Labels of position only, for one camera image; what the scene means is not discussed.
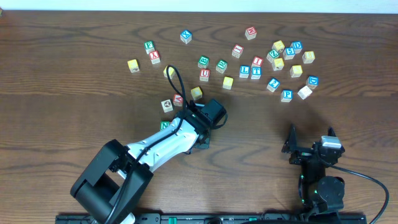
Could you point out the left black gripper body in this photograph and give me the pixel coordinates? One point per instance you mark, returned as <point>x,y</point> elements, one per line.
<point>203,143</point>

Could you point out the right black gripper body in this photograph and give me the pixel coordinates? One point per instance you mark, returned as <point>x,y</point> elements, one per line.
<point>306,154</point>

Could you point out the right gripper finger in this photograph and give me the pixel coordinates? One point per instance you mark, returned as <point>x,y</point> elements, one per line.
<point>290,144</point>
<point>331,132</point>

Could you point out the green N block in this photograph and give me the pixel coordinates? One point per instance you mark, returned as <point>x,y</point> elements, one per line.
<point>164,124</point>

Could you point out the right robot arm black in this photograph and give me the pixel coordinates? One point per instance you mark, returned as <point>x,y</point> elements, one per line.
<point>319,192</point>

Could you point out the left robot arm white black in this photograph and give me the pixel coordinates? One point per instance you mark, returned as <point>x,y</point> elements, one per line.
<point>114,181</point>

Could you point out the plain wood block red 3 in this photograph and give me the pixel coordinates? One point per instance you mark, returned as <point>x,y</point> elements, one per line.
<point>304,92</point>

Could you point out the yellow block lower middle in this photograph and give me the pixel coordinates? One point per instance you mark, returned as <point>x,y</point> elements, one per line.
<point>196,93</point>

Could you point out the red A block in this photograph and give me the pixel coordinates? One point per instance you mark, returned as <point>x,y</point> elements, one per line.
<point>177,100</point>

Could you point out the blue P block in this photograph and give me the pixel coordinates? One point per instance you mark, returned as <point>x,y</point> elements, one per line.
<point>286,96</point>

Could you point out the white picture block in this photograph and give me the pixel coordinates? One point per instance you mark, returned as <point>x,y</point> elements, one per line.
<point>167,106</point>

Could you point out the blue D block lower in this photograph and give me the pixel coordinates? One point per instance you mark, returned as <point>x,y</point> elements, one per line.
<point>312,82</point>

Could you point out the blue d block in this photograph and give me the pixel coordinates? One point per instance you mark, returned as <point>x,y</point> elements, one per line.
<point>312,82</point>
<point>297,46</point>

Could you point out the blue 2 block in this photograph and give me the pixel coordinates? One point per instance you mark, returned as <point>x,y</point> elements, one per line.
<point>273,84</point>

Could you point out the yellow O block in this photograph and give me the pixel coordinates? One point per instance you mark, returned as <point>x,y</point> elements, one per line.
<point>228,83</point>

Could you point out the red U block upper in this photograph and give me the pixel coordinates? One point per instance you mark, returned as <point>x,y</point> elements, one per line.
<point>204,75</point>

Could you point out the yellow S block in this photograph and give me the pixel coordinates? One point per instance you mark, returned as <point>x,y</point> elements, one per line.
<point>296,71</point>

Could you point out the green R block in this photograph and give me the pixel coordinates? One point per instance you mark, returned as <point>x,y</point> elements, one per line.
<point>221,66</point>

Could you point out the yellow 8 block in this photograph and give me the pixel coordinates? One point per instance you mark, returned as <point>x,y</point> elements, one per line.
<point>308,57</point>

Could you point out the green B block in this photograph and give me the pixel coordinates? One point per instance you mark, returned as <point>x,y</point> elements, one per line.
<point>203,62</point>

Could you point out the blue T block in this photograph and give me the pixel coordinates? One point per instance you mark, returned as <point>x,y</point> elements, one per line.
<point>256,73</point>

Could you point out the yellow block hammer picture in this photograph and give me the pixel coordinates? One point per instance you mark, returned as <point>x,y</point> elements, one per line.
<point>277,64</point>

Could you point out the blue L block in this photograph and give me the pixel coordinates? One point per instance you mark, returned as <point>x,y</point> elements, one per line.
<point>244,71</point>

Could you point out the red I block lower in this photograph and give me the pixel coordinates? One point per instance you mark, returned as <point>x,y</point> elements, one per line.
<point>257,61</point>

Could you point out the red i block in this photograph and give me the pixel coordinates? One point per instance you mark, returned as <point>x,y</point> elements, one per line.
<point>237,51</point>
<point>257,61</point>

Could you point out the blue 5 block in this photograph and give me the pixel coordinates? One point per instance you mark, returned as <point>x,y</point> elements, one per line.
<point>288,53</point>

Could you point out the green Z block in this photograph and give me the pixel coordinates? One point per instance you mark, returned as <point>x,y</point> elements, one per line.
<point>272,55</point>

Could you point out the blue D block upper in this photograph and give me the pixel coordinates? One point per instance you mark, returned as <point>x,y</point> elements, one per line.
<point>297,46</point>

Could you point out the red I block upper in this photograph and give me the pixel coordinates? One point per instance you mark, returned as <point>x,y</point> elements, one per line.
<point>237,51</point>

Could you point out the red Y block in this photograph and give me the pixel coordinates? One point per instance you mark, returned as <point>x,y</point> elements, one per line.
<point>154,57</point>

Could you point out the yellow block top cluster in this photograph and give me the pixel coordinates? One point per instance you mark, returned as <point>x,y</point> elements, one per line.
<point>278,46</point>

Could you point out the yellow block left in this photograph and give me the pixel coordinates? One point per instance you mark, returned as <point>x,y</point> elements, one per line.
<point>133,65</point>

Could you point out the blue X block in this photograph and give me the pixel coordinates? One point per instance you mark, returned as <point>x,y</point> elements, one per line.
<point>186,36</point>

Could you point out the green F block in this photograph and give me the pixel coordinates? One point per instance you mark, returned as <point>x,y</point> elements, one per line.
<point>149,46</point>

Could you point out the red H block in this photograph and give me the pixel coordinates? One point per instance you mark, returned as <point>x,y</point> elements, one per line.
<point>250,33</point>

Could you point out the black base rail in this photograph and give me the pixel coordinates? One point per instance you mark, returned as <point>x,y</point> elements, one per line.
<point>155,218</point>

